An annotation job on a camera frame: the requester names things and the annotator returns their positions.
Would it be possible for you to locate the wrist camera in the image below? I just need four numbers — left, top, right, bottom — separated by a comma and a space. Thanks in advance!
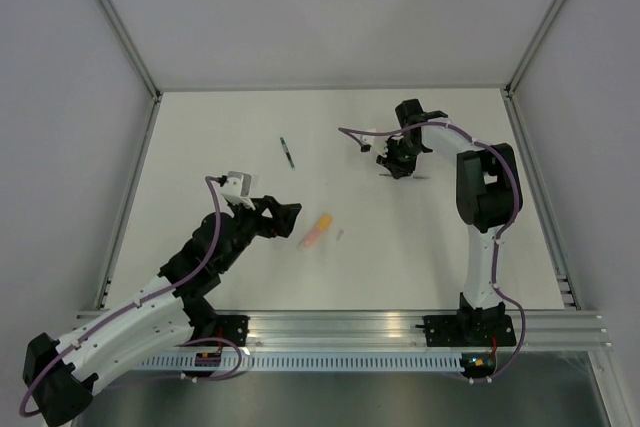
220, 171, 255, 210
356, 129, 388, 157

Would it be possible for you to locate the aluminium frame rail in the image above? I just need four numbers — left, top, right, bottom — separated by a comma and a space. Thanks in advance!
69, 310, 614, 353

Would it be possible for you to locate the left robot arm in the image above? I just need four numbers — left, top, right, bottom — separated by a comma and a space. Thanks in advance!
19, 196, 302, 426

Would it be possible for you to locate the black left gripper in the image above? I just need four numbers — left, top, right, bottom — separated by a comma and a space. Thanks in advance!
218, 195, 301, 271

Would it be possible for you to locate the white slotted cable duct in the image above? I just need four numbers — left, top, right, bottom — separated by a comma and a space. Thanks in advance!
135, 350, 463, 373

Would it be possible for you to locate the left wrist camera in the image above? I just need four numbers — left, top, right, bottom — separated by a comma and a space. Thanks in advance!
220, 171, 255, 210

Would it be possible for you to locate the purple marker pen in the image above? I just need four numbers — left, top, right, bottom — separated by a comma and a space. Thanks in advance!
378, 173, 430, 181

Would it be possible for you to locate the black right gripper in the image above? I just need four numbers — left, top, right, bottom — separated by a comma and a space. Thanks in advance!
377, 138, 426, 180

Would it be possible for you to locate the pink highlighter pen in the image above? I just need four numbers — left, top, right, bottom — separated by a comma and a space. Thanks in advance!
298, 224, 327, 250

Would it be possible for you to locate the green pen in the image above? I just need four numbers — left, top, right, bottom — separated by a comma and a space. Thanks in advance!
279, 137, 295, 171

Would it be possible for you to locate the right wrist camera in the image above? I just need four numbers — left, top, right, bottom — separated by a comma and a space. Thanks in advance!
356, 129, 388, 157

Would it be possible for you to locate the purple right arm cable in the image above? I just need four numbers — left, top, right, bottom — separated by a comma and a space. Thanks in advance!
337, 121, 526, 386

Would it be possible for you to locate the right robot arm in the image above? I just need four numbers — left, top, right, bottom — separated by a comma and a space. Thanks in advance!
376, 99, 526, 348

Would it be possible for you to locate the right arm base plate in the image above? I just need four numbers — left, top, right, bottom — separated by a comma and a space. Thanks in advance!
417, 315, 517, 347

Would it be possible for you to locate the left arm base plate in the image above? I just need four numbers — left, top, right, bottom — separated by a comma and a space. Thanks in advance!
198, 314, 250, 347

